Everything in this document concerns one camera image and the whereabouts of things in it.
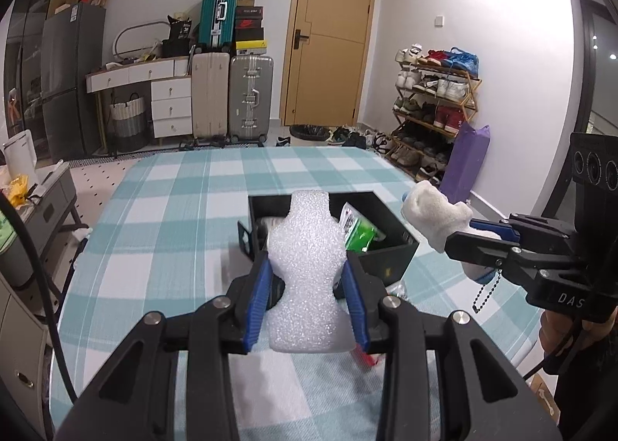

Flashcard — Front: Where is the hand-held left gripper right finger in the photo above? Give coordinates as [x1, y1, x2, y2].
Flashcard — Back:
[338, 255, 556, 441]

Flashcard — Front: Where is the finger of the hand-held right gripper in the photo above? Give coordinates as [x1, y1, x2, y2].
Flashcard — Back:
[470, 213, 577, 253]
[444, 231, 586, 289]

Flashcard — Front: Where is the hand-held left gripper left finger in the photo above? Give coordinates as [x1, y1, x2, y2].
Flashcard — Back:
[53, 250, 276, 441]

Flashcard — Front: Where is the black cardboard box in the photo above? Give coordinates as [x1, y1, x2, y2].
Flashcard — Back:
[238, 191, 420, 287]

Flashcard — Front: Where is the white plush toy blue tip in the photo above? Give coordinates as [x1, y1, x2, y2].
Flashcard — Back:
[401, 180, 503, 313]

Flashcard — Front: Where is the white foam piece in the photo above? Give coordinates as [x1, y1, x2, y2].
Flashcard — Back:
[265, 190, 353, 354]

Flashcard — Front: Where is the large green white packet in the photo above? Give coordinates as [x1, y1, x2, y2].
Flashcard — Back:
[338, 202, 387, 253]

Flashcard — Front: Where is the person's right forearm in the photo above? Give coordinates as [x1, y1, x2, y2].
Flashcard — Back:
[554, 325, 618, 441]

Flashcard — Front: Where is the person's right hand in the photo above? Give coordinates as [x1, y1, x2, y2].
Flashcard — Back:
[540, 312, 581, 361]

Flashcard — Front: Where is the red white tissue packet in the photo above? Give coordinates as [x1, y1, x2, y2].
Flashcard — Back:
[352, 344, 387, 368]

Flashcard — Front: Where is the purple bag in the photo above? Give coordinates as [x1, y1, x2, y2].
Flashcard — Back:
[441, 123, 492, 205]

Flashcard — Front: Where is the teal checked tablecloth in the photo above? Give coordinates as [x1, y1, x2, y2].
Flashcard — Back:
[48, 146, 556, 441]

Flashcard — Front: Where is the wooden shoe rack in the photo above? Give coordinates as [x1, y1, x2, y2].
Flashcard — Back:
[389, 47, 482, 182]

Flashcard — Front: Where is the group of assorted shoes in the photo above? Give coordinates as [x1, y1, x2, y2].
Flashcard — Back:
[390, 46, 480, 181]

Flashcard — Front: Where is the black framed glass door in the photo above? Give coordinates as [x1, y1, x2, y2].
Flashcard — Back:
[572, 0, 618, 145]

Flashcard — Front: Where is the scattered sneakers group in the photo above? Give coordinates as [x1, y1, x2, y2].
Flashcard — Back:
[276, 124, 396, 153]

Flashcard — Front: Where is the black plastic bag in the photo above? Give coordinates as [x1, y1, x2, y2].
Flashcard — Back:
[290, 123, 327, 141]

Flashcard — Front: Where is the silver hard suitcase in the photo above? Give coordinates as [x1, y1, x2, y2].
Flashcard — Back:
[228, 55, 274, 143]

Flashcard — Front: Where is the beige hard suitcase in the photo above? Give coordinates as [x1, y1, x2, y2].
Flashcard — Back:
[192, 52, 231, 141]

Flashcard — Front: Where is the woven laundry basket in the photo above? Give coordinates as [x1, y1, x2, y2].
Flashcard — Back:
[109, 93, 148, 153]

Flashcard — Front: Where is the white desk with drawers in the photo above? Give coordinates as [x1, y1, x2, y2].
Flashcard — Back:
[86, 57, 195, 141]

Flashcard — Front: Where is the grey side table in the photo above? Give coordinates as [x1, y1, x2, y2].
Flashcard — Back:
[0, 161, 90, 288]

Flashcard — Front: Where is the grey cabinet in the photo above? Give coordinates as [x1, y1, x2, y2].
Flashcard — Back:
[0, 272, 55, 441]

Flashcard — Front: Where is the tan wooden door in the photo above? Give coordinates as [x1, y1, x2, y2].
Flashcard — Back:
[280, 0, 378, 128]

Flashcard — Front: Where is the yellow plastic bag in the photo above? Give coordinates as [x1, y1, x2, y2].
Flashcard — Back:
[2, 174, 31, 206]

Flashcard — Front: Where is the white dehumidifier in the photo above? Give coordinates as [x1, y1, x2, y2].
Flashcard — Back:
[2, 129, 39, 172]

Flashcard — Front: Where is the black paper bag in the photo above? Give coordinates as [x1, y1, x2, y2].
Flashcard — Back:
[167, 16, 195, 42]

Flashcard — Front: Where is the grey refrigerator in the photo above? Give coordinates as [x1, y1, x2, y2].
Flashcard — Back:
[41, 3, 107, 162]

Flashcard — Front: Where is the teal hard suitcase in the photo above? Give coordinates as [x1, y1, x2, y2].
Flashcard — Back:
[198, 0, 239, 54]

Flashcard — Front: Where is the oval white framed mirror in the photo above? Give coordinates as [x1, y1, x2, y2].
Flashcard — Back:
[113, 20, 168, 58]

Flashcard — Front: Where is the dark glass wardrobe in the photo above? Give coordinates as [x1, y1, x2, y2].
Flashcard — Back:
[0, 0, 68, 162]

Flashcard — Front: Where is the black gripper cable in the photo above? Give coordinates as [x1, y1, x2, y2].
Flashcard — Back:
[0, 190, 79, 403]
[525, 320, 586, 380]

